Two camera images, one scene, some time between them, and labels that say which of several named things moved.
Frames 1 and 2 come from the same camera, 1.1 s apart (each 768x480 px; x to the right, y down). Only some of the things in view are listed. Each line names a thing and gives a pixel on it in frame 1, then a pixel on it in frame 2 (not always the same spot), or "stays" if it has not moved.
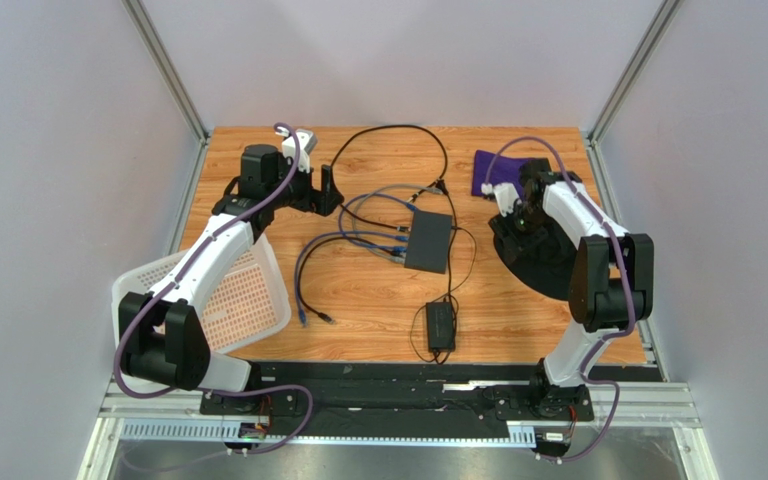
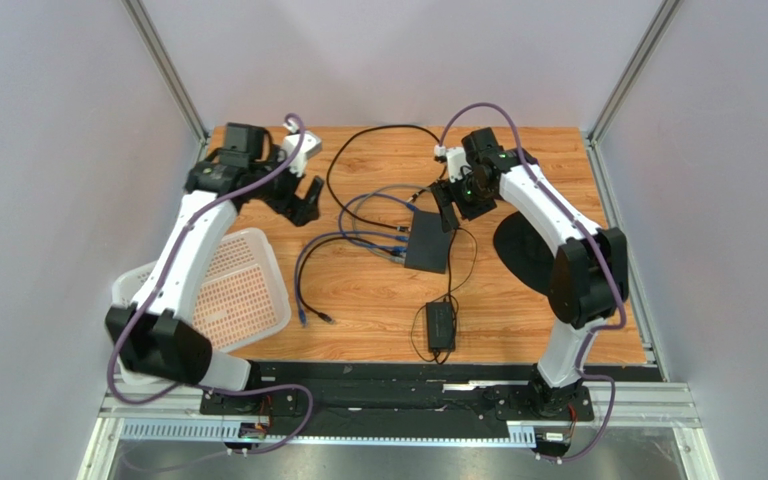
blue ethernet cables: [392, 259] stays
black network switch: [428, 242] stays
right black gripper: [513, 229] -> [454, 193]
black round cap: [541, 256] stays
